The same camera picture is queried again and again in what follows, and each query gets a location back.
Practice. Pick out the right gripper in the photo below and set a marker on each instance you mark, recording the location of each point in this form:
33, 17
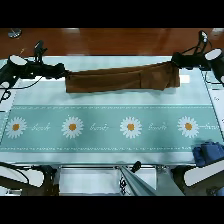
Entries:
182, 60

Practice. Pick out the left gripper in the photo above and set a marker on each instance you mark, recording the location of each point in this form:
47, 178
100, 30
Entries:
59, 71

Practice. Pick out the brown shirt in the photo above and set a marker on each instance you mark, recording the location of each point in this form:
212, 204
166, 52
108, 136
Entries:
116, 80

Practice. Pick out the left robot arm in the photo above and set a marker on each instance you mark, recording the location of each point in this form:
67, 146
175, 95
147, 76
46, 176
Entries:
33, 70

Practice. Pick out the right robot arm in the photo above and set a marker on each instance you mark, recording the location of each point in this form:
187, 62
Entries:
213, 56

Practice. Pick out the white printed paper sheet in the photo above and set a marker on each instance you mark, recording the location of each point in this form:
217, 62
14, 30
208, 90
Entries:
6, 100
218, 106

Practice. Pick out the blue garment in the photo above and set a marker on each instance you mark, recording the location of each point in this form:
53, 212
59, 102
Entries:
208, 153

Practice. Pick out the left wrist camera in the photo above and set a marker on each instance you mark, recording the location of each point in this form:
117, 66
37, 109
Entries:
40, 50

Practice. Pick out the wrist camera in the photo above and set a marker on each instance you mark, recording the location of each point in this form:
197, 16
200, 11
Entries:
40, 50
203, 38

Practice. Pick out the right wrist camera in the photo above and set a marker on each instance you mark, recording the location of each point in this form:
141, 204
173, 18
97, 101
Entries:
203, 38

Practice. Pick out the silver frame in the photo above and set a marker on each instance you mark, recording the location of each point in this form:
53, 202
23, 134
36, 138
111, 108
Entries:
143, 186

